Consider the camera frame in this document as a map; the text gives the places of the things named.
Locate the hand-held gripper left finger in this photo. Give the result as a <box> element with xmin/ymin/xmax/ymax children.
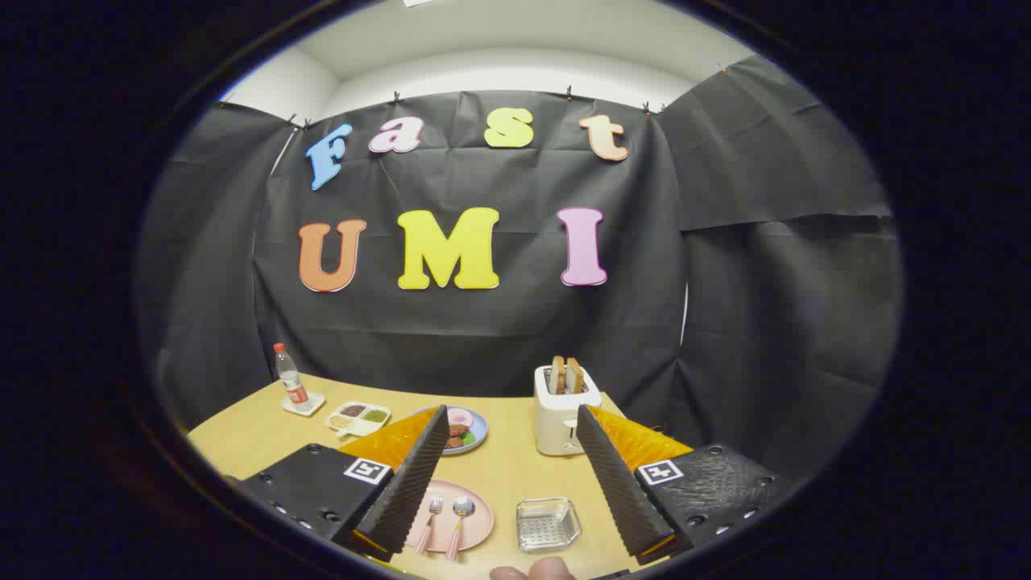
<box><xmin>219</xmin><ymin>404</ymin><xmax>452</xmax><ymax>563</ymax></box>

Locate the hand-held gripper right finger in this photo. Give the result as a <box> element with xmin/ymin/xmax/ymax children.
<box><xmin>575</xmin><ymin>404</ymin><xmax>798</xmax><ymax>566</ymax></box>

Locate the fork with pink checked handle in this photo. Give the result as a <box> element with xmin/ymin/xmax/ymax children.
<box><xmin>415</xmin><ymin>496</ymin><xmax>444</xmax><ymax>555</ymax></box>

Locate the spoon with pink checked handle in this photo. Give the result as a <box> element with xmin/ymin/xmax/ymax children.
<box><xmin>445</xmin><ymin>497</ymin><xmax>476</xmax><ymax>561</ymax></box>

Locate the blue plate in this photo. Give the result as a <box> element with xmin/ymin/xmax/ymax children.
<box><xmin>411</xmin><ymin>405</ymin><xmax>489</xmax><ymax>457</ymax></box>

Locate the white divided seasoning dish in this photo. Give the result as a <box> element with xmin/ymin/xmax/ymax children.
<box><xmin>325</xmin><ymin>401</ymin><xmax>392</xmax><ymax>441</ymax></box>

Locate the pink plate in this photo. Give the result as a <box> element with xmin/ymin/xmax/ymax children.
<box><xmin>405</xmin><ymin>479</ymin><xmax>495</xmax><ymax>553</ymax></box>

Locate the white toaster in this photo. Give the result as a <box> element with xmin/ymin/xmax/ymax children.
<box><xmin>534</xmin><ymin>364</ymin><xmax>603</xmax><ymax>457</ymax></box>

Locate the white square coaster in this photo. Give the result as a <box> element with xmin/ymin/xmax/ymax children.
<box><xmin>280</xmin><ymin>391</ymin><xmax>327</xmax><ymax>417</ymax></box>

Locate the clear bottle with red label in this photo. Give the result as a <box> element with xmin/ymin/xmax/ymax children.
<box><xmin>272</xmin><ymin>342</ymin><xmax>310</xmax><ymax>406</ymax></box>

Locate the black backdrop cloth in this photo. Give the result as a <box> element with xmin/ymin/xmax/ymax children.
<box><xmin>135</xmin><ymin>55</ymin><xmax>903</xmax><ymax>484</ymax></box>

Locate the metal wire basket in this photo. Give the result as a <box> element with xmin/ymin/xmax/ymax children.
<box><xmin>515</xmin><ymin>497</ymin><xmax>582</xmax><ymax>553</ymax></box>

